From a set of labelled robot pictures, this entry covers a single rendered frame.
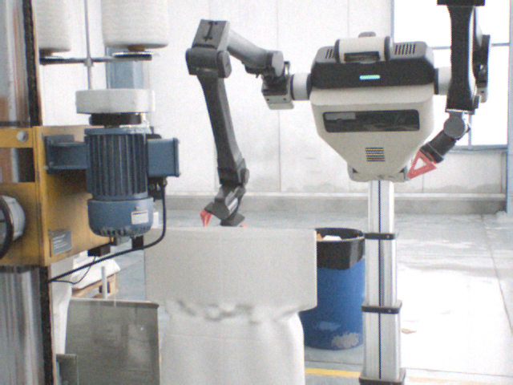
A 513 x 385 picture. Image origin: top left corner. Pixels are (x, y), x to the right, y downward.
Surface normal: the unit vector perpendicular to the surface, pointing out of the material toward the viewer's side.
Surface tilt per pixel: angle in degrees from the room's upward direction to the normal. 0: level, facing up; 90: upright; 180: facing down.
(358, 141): 130
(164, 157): 90
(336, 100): 40
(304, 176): 90
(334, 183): 90
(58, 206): 90
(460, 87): 138
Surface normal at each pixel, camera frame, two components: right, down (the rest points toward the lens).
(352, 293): 0.47, 0.13
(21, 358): -0.27, 0.11
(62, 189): 0.96, 0.00
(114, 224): -0.04, 0.13
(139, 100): 0.76, 0.07
